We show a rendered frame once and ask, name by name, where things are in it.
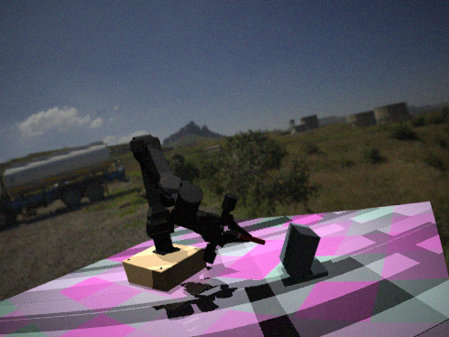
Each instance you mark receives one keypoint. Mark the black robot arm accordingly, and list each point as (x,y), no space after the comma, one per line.
(164,189)

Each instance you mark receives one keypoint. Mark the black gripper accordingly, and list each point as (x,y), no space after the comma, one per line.
(228,205)

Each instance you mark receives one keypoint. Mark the dark grey sloped panel with square hole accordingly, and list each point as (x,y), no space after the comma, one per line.
(298,253)

